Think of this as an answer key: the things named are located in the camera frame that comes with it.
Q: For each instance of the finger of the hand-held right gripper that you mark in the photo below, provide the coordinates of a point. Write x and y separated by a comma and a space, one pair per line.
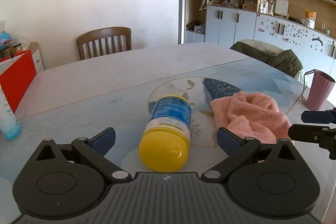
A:
307, 133
316, 117

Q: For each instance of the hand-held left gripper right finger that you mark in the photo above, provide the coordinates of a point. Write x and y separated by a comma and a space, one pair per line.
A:
227, 140

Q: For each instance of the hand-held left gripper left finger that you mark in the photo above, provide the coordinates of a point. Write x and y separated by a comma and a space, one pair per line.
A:
105, 138

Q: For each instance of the pink fluffy towel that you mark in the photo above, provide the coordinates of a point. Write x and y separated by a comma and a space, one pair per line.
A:
244, 113

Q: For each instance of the yellow lid jar blue label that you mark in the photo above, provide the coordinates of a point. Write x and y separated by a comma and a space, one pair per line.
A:
164, 148

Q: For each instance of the pale blue printed table mat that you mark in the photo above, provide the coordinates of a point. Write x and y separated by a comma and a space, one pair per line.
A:
78, 119

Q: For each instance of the small drinking glass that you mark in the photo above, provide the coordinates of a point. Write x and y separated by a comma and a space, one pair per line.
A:
323, 28

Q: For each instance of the white bottle blue base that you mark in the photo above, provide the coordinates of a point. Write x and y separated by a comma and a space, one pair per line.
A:
9, 124

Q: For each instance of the orange printed box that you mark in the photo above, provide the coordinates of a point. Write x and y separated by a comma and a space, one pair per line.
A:
310, 18

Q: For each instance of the brown wooden chair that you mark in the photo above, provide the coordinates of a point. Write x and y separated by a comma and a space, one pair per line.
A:
105, 39

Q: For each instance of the red cardboard box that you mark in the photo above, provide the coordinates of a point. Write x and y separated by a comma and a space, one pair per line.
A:
18, 79

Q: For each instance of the small white side cabinet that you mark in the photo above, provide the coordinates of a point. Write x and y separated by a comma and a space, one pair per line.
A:
36, 56

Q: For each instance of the white rectangular container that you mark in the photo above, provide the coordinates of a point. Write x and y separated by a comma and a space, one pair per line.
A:
282, 7

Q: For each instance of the dark plastic bag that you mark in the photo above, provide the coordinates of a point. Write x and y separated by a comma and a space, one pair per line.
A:
195, 27

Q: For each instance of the clear glass jar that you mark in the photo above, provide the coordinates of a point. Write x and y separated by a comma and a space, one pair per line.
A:
271, 5

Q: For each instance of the brown spice jar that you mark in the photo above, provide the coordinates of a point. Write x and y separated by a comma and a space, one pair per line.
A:
17, 48

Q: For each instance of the light wooden ornament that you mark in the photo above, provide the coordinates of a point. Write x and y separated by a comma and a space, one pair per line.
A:
249, 5

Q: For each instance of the dark spice jar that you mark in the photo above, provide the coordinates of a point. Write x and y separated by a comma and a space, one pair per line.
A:
4, 53

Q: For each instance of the white and wood wall cabinet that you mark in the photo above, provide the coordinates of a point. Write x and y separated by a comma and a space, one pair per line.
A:
231, 22

